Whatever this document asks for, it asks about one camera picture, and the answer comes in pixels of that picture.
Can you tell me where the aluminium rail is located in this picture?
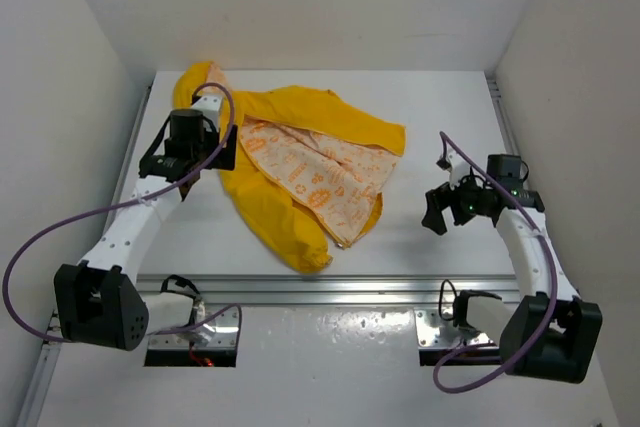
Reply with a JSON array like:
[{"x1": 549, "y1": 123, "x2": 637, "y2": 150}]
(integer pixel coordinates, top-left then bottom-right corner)
[
  {"x1": 487, "y1": 74, "x2": 581, "y2": 298},
  {"x1": 134, "y1": 274, "x2": 526, "y2": 307},
  {"x1": 16, "y1": 84, "x2": 152, "y2": 427}
]

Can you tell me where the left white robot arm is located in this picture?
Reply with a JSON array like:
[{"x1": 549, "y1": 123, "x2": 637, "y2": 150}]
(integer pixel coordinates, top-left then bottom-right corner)
[{"x1": 54, "y1": 107, "x2": 237, "y2": 351}]

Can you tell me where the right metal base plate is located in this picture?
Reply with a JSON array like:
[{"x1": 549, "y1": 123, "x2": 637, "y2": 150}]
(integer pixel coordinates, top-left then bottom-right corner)
[{"x1": 414, "y1": 308, "x2": 496, "y2": 351}]

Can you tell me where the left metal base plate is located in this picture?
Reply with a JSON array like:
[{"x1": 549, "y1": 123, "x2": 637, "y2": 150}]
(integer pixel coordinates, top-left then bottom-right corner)
[{"x1": 148, "y1": 301, "x2": 243, "y2": 352}]

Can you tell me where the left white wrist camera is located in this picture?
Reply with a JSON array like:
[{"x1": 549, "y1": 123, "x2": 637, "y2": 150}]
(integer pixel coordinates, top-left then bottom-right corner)
[{"x1": 191, "y1": 94, "x2": 224, "y2": 126}]

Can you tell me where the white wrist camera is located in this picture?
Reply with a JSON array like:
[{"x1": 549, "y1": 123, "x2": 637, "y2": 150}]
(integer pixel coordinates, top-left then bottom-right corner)
[
  {"x1": 436, "y1": 150, "x2": 472, "y2": 188},
  {"x1": 191, "y1": 94, "x2": 224, "y2": 126}
]

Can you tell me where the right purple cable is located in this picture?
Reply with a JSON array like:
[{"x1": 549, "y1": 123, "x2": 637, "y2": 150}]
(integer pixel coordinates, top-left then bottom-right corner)
[{"x1": 432, "y1": 131, "x2": 560, "y2": 394}]

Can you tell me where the aluminium left side rail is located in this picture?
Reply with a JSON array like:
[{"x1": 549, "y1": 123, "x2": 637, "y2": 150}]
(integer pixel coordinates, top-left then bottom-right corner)
[{"x1": 16, "y1": 84, "x2": 152, "y2": 427}]

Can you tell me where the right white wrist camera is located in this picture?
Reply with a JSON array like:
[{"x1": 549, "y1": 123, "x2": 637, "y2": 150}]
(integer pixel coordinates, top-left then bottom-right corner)
[{"x1": 436, "y1": 150, "x2": 472, "y2": 188}]

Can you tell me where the aluminium front rail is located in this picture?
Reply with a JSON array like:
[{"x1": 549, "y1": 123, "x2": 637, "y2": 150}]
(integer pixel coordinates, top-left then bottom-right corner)
[{"x1": 134, "y1": 274, "x2": 526, "y2": 307}]

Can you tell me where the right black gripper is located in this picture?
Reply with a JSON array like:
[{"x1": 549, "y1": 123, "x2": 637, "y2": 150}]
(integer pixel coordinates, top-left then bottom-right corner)
[{"x1": 421, "y1": 167, "x2": 488, "y2": 236}]

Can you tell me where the aluminium right side rail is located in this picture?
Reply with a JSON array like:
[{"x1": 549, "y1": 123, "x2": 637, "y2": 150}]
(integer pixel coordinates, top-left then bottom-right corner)
[{"x1": 487, "y1": 74, "x2": 581, "y2": 298}]

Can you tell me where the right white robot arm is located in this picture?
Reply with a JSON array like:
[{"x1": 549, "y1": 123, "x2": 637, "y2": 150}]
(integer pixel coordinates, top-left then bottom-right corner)
[{"x1": 422, "y1": 152, "x2": 603, "y2": 384}]

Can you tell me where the metal base plate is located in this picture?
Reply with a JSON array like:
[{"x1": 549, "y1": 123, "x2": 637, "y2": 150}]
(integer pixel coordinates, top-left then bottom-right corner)
[
  {"x1": 148, "y1": 301, "x2": 243, "y2": 352},
  {"x1": 414, "y1": 308, "x2": 496, "y2": 351}
]

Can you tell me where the yellow hooded jacket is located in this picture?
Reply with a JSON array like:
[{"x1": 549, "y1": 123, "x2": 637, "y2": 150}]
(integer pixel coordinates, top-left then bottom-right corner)
[{"x1": 172, "y1": 61, "x2": 407, "y2": 276}]

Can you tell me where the white front cover panel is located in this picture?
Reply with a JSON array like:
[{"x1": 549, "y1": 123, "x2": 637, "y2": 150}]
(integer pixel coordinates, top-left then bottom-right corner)
[{"x1": 39, "y1": 308, "x2": 618, "y2": 426}]

